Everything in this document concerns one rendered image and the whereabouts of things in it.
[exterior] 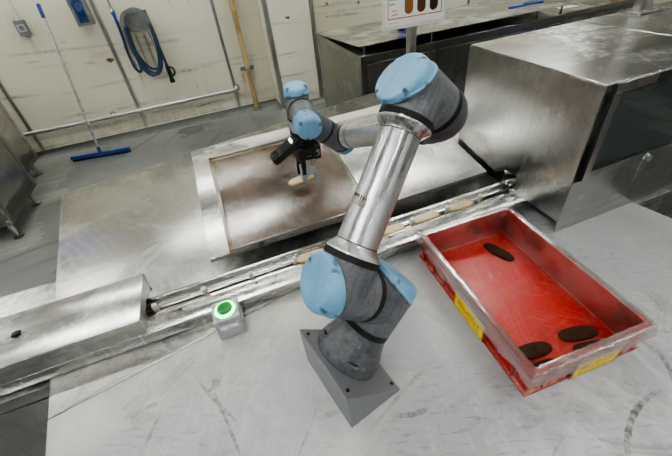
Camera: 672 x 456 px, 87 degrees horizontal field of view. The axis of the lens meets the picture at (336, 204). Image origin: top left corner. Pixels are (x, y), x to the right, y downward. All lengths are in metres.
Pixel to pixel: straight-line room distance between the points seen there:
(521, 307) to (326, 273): 0.61
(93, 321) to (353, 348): 0.69
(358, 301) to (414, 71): 0.44
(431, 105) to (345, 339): 0.51
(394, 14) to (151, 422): 1.76
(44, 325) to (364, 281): 0.88
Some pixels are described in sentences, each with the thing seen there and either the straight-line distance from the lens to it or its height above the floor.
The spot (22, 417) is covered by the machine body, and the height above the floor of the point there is 0.71.
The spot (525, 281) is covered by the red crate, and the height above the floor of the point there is 0.82.
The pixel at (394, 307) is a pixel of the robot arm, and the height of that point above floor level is 1.04.
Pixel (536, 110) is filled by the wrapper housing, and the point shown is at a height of 1.17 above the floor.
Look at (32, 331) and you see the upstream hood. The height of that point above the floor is 0.92.
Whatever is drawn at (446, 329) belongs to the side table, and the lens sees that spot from 1.02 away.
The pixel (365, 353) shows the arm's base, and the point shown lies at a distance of 0.82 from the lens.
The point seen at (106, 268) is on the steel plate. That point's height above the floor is 0.82.
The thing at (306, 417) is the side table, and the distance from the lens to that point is 0.92.
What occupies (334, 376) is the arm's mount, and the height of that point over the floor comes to 0.95.
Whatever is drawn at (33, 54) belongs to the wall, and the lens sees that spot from 4.81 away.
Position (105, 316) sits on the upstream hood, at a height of 0.92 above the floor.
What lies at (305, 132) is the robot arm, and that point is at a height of 1.23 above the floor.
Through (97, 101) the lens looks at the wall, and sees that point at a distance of 4.82.
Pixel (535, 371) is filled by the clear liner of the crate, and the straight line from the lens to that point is 0.89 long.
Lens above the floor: 1.66
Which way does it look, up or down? 37 degrees down
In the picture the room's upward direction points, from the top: 7 degrees counter-clockwise
